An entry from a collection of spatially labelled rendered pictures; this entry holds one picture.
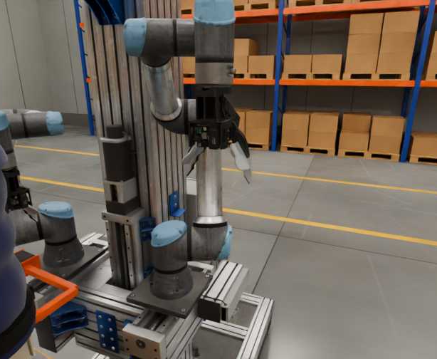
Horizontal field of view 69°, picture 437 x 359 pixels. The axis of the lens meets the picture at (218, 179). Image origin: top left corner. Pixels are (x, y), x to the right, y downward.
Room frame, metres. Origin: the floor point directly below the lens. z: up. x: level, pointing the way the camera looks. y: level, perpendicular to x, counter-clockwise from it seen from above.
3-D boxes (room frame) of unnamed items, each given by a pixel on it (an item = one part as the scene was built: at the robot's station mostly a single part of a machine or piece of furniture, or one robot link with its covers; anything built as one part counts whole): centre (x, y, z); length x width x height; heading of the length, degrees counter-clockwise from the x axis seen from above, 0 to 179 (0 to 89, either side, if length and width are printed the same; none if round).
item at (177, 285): (0.95, 0.16, 1.09); 0.15 x 0.15 x 0.10
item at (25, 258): (0.86, 0.62, 1.18); 0.09 x 0.08 x 0.05; 152
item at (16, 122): (0.94, 0.64, 1.59); 0.11 x 0.11 x 0.08; 33
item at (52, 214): (1.13, 0.63, 1.20); 0.13 x 0.12 x 0.14; 123
